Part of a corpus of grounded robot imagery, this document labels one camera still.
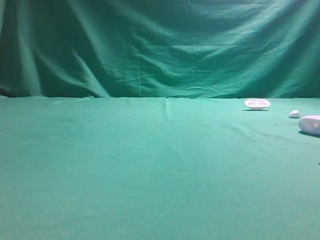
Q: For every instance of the white bluetooth earphone case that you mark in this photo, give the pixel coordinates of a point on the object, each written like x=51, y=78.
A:
x=310, y=124

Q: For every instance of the green backdrop curtain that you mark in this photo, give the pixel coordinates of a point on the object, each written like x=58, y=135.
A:
x=160, y=48

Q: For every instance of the small white earbud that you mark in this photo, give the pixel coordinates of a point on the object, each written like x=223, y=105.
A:
x=295, y=114

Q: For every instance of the green table cloth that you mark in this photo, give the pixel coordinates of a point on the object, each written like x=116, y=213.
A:
x=157, y=169

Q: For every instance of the white open earphone tray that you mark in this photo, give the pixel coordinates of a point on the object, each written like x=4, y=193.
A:
x=257, y=104

